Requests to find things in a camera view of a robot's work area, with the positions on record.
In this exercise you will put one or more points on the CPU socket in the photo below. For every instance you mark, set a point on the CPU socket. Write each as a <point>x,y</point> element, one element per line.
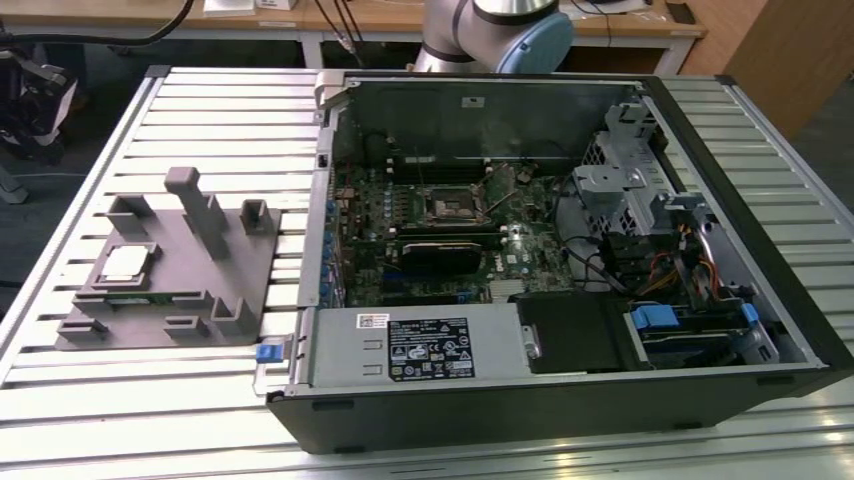
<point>454,205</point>

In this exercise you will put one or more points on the silver power supply unit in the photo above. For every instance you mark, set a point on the silver power supply unit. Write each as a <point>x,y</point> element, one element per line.
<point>347,350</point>

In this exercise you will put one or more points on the wooden desk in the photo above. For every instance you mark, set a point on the wooden desk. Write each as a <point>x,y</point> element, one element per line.
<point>267,25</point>

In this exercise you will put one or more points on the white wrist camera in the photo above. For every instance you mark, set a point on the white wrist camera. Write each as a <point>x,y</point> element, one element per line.
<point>63,105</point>

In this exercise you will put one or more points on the silver CPU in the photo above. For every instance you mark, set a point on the silver CPU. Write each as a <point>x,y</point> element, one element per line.
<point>127,262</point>

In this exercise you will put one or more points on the small black desk object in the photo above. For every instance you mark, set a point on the small black desk object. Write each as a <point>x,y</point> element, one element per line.
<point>681,12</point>

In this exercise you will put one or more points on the green RAM stick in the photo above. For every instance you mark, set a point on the green RAM stick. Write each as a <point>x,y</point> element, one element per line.
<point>150,298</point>

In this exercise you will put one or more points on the large white box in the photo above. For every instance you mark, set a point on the large white box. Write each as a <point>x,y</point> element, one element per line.
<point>230,7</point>

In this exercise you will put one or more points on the silver metal drive cage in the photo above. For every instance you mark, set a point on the silver metal drive cage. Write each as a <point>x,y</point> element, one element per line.
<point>601,185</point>

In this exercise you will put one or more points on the thin locking lever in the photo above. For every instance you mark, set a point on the thin locking lever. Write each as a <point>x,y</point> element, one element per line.
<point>422,170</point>

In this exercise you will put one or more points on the silver chipset heat sink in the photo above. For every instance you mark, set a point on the silver chipset heat sink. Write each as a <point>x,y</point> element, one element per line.
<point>507,290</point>

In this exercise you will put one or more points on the grey metal bracket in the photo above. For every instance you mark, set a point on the grey metal bracket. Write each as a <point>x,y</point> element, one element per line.
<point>688,210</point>

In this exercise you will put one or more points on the green motherboard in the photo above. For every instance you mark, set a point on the green motherboard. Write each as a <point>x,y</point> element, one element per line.
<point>534,260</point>

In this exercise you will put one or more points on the grey furniture foot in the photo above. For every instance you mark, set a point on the grey furniture foot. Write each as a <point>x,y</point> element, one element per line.
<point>10,187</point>

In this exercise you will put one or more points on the grey case release latch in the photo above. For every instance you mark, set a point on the grey case release latch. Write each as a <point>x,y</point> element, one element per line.
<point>330,87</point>

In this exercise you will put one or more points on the black plastic drive cover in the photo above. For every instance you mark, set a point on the black plastic drive cover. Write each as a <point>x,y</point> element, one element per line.
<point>574,330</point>

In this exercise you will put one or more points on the small white box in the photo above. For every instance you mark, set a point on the small white box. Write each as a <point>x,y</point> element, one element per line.
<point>277,4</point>

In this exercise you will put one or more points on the blue case latch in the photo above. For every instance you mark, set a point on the blue case latch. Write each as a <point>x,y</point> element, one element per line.
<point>269,352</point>

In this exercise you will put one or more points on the hard disk in blue carrier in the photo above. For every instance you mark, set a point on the hard disk in blue carrier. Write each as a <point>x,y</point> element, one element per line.
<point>681,340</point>

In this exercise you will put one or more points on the black PC case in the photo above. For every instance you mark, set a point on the black PC case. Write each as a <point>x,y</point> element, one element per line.
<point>467,420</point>

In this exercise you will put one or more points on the grey parts rack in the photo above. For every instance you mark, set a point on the grey parts rack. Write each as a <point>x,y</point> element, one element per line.
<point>174,300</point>

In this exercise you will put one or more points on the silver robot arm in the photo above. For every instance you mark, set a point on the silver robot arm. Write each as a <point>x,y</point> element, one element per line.
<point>454,30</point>

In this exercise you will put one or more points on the black graphics card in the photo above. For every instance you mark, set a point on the black graphics card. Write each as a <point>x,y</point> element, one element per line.
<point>441,257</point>

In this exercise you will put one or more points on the blue drive bay latch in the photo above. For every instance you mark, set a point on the blue drive bay latch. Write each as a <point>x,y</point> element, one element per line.
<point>749,315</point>

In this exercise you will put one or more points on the wooden cabinet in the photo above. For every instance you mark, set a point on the wooden cabinet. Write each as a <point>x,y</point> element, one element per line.
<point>788,60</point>

